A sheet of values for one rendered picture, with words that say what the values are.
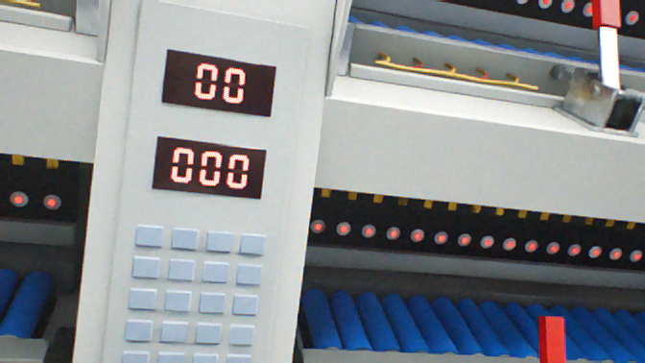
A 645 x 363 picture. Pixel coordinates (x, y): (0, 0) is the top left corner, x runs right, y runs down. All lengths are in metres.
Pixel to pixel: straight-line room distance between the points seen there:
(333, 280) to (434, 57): 0.18
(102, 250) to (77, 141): 0.05
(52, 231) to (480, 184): 0.29
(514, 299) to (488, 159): 0.22
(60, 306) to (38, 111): 0.19
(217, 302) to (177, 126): 0.08
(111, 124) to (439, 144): 0.15
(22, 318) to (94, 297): 0.12
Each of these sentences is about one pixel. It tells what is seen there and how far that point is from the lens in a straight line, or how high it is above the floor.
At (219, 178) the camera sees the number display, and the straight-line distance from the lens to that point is 0.25.
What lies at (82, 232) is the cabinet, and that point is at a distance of 0.46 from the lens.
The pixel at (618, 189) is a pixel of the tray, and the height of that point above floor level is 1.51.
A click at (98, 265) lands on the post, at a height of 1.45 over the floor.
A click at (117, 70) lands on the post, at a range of 0.25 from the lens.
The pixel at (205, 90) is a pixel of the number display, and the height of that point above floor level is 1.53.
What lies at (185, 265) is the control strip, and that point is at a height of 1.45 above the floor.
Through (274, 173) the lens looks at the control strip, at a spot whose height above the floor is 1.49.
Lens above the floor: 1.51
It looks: 3 degrees down
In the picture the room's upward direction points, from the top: 7 degrees clockwise
